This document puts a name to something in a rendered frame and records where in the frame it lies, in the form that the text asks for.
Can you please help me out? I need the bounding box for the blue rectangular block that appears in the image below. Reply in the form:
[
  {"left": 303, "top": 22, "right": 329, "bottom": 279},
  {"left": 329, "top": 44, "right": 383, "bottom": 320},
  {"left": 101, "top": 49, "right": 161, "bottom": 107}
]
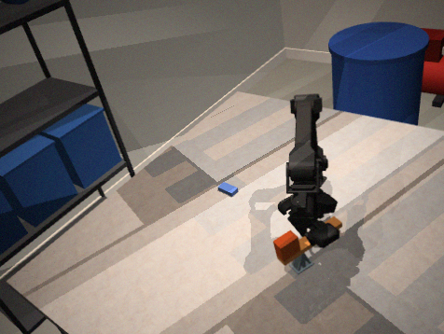
[{"left": 218, "top": 182, "right": 239, "bottom": 197}]

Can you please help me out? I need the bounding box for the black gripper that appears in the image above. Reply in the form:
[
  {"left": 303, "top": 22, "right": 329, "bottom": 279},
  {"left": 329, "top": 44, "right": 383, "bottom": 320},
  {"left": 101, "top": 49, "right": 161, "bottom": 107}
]
[{"left": 278, "top": 195, "right": 340, "bottom": 248}]

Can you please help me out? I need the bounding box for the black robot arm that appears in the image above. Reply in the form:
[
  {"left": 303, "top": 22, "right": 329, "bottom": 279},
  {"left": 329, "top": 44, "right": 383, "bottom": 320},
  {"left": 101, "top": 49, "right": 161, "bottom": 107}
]
[{"left": 285, "top": 93, "right": 338, "bottom": 230}]

